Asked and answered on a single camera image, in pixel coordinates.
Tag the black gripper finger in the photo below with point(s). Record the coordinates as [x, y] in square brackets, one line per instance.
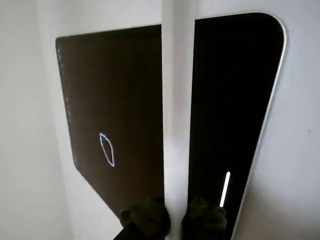
[146, 217]
[203, 220]

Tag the white apple pencil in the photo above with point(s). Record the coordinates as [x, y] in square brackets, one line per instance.
[177, 100]

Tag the black screen silver ipad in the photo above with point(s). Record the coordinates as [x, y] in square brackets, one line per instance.
[120, 87]

